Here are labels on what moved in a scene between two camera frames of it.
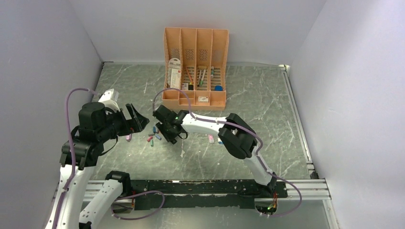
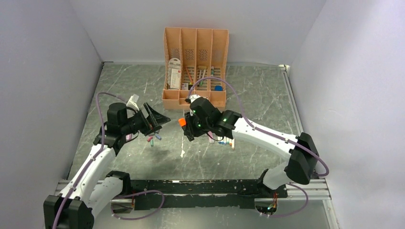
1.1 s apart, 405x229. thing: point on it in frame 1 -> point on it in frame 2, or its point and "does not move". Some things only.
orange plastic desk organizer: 196,62 does not move
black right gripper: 168,137 -> 190,130
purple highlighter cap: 128,137 does not move
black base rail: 201,194 does not move
